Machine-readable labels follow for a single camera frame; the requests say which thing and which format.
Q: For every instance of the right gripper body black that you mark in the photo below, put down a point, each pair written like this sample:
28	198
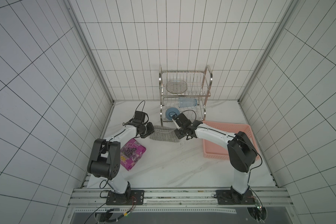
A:
182	131

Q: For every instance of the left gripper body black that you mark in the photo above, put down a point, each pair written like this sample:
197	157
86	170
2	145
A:
147	130

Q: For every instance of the grey striped square dishcloth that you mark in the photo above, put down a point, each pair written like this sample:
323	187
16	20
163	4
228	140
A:
166	134

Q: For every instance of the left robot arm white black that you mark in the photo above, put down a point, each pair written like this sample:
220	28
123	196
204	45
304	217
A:
104	160

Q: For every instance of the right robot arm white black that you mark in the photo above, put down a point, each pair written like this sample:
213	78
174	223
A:
242	153

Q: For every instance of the blue bowl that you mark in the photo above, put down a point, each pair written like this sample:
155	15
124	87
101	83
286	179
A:
171	112

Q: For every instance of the magenta snack bag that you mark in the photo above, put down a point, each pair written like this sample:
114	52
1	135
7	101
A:
131	153

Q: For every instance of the clear plastic bottle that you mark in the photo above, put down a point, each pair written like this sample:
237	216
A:
184	102

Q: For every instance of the pink plastic basket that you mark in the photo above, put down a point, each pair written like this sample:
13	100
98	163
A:
214	149

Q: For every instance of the steel two-tier dish rack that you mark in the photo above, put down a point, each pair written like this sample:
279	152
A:
199	87

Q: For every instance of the clear glass plate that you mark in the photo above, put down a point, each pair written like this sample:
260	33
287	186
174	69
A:
176	86

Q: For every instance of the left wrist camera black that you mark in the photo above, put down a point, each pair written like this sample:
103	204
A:
139	116

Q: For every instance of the aluminium mounting rail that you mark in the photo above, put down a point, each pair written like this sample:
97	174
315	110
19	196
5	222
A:
182	197

